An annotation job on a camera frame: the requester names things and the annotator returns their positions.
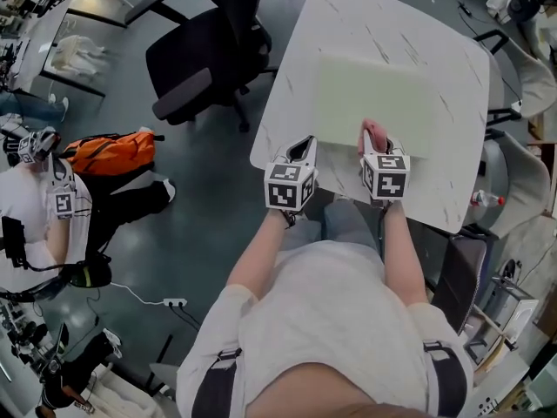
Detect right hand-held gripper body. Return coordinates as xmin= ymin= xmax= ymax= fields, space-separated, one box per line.
xmin=359 ymin=129 xmax=412 ymax=203

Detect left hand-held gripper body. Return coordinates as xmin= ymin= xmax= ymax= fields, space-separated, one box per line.
xmin=264 ymin=135 xmax=319 ymax=212

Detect pink cloth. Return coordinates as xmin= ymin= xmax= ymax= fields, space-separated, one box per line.
xmin=356 ymin=118 xmax=389 ymax=155

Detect pale green object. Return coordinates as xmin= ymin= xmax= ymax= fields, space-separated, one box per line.
xmin=313 ymin=53 xmax=433 ymax=161

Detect person's right forearm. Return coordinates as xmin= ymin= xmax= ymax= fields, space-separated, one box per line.
xmin=381 ymin=199 xmax=431 ymax=309

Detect person's left forearm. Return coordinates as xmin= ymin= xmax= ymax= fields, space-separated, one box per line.
xmin=226 ymin=208 xmax=298 ymax=300

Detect person's blue jeans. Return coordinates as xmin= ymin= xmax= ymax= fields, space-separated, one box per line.
xmin=278 ymin=198 xmax=385 ymax=257

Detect clear water bottle red cap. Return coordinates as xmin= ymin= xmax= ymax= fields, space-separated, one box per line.
xmin=470 ymin=190 xmax=507 ymax=208

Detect dark brown chair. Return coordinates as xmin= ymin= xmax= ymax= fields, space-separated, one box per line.
xmin=428 ymin=232 xmax=488 ymax=335

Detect white shell chair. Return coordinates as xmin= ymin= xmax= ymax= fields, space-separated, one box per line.
xmin=473 ymin=28 xmax=557 ymax=125
xmin=476 ymin=127 xmax=552 ymax=239

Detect person's white shirt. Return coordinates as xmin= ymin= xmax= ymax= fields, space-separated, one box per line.
xmin=175 ymin=238 xmax=475 ymax=418

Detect black office chair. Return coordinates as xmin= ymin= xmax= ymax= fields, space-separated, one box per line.
xmin=144 ymin=0 xmax=280 ymax=133

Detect orange backpack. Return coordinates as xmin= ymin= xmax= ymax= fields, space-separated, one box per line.
xmin=64 ymin=130 xmax=165 ymax=178

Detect wooden stick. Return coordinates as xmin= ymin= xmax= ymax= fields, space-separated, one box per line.
xmin=472 ymin=304 xmax=520 ymax=348

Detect black helmet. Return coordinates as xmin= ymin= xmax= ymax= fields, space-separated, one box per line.
xmin=68 ymin=253 xmax=113 ymax=290

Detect white plastic bag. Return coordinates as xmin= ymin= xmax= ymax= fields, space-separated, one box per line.
xmin=50 ymin=34 xmax=109 ymax=77

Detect grey desk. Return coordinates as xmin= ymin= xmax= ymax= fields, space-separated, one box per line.
xmin=0 ymin=0 xmax=108 ymax=99

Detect white power cable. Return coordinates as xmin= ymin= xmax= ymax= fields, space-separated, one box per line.
xmin=109 ymin=281 xmax=166 ymax=306

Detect white metal frame box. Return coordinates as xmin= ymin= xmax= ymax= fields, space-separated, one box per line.
xmin=463 ymin=275 xmax=540 ymax=366

